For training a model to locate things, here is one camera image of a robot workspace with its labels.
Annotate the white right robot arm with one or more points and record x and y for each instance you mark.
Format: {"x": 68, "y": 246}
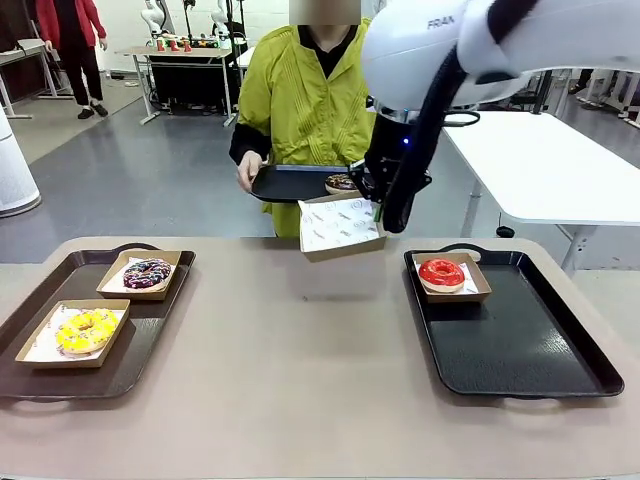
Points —
{"x": 400, "y": 60}

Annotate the chocolate donut colourful sprinkles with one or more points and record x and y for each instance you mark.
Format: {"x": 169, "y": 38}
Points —
{"x": 334, "y": 186}
{"x": 135, "y": 280}

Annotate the person's right hand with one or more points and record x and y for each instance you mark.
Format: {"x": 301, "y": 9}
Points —
{"x": 247, "y": 170}

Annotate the grey-top office desk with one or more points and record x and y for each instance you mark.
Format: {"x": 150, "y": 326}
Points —
{"x": 25, "y": 50}

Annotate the white cylindrical air purifier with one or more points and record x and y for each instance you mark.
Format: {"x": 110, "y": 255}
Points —
{"x": 15, "y": 165}

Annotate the black equipment cabinet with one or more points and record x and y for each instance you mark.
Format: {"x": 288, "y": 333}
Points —
{"x": 190, "y": 82}

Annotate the person's right forearm black sleeve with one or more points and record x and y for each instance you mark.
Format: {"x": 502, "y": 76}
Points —
{"x": 247, "y": 142}

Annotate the black tripod pole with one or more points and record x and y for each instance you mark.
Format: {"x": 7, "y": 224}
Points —
{"x": 542, "y": 95}

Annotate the yellow sprinkled donut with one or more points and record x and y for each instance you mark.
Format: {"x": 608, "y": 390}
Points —
{"x": 70, "y": 340}

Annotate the wood-top white-leg table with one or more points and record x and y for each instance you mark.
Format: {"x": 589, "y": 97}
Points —
{"x": 175, "y": 51}

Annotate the brown cardboard box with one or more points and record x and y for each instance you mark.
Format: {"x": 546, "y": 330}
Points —
{"x": 130, "y": 295}
{"x": 340, "y": 252}
{"x": 450, "y": 298}
{"x": 60, "y": 363}

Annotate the white standing desk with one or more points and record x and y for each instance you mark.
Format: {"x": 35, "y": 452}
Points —
{"x": 244, "y": 55}

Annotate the person in yellow-green jacket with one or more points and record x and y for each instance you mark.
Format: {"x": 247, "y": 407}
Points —
{"x": 300, "y": 100}

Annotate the person in red top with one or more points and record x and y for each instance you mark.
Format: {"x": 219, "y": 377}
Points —
{"x": 70, "y": 35}

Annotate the black rimless serving tray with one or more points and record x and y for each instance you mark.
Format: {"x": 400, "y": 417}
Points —
{"x": 290, "y": 185}

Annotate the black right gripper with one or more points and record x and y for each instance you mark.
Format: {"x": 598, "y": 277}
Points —
{"x": 390, "y": 145}

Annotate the red glazed donut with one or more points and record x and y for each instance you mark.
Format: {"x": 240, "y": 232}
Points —
{"x": 430, "y": 272}

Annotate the large white table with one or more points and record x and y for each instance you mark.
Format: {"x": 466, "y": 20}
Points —
{"x": 540, "y": 165}

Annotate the brown plastic serving tray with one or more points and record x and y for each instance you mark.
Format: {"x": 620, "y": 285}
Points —
{"x": 150, "y": 340}

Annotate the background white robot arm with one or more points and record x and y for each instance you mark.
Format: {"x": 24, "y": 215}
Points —
{"x": 152, "y": 17}
{"x": 220, "y": 20}

